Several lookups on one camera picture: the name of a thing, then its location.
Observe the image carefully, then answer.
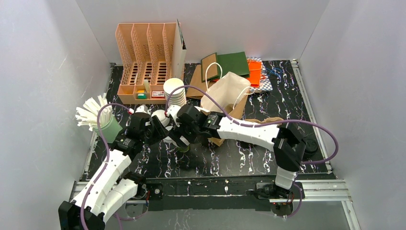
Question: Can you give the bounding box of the orange paper bag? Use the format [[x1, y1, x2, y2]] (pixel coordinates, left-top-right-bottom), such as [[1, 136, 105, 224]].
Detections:
[[247, 58, 262, 88]]

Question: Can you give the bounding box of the dark green paper bag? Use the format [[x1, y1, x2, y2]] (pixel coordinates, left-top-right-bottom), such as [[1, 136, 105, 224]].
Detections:
[[201, 51, 249, 83]]

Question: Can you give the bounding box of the cardboard two-cup carrier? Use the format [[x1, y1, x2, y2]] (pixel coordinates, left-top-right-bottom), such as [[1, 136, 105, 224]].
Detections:
[[245, 117, 284, 126]]

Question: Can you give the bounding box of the brown kraft paper bag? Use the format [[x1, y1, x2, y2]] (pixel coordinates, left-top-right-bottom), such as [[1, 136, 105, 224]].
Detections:
[[186, 64, 207, 99]]

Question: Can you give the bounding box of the green paper cup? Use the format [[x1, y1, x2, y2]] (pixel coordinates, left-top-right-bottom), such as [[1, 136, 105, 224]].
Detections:
[[177, 143, 190, 153]]

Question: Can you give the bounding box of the red white small box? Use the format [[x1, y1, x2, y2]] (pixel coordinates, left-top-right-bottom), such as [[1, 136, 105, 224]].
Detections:
[[151, 91, 165, 99]]

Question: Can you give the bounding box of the white folder in organizer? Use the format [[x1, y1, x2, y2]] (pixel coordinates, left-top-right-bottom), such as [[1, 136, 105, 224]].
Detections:
[[171, 20, 187, 80]]

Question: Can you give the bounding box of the green cup holder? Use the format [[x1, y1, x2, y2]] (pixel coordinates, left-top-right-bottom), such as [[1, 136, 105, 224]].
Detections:
[[100, 115, 123, 144]]

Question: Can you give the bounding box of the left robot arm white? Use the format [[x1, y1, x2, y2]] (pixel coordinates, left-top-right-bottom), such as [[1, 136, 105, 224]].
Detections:
[[58, 110, 169, 230]]

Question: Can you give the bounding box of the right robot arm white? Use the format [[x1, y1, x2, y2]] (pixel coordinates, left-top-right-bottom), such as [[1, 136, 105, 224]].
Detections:
[[165, 104, 307, 192]]

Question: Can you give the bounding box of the tan paper bag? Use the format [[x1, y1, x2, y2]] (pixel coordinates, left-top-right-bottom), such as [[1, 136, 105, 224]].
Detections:
[[200, 62, 262, 147]]

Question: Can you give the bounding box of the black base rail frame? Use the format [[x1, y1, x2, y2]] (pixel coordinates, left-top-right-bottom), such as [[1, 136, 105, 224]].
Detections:
[[68, 172, 359, 230]]

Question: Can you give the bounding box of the stack of paper cups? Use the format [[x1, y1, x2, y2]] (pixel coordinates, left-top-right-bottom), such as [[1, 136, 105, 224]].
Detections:
[[163, 78, 187, 107]]

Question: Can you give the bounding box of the green yellow small item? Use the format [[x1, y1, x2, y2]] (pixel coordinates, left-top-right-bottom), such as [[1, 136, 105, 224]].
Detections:
[[136, 90, 147, 100]]

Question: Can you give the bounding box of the pink desk file organizer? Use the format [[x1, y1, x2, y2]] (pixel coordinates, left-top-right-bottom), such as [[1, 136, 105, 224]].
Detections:
[[115, 22, 176, 104]]

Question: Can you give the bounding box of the white wrapped straws bundle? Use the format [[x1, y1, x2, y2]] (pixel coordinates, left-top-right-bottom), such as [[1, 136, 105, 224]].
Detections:
[[75, 93, 113, 131]]

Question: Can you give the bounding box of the black round lid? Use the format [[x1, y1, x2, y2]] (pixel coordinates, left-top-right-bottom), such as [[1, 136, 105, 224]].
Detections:
[[304, 138, 318, 158]]

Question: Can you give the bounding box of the stack of white lids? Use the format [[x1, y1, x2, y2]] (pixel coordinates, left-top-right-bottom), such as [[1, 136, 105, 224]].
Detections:
[[135, 104, 170, 127]]

